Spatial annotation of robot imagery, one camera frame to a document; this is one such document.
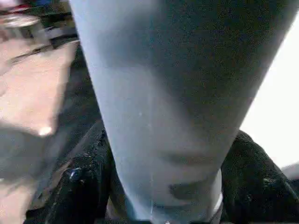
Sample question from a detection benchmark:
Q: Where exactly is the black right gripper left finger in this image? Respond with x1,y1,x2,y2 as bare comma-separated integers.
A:
23,119,115,224

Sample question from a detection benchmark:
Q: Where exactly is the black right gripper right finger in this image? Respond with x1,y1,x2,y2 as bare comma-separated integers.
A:
220,131,299,224

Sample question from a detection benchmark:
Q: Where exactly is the white plastic table top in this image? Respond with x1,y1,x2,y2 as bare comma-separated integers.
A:
238,23,299,180

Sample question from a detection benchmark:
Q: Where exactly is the white plastic table leg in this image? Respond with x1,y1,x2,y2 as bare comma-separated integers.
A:
68,0,299,224

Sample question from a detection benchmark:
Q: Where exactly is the silver round container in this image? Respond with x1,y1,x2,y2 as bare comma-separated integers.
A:
0,14,43,42

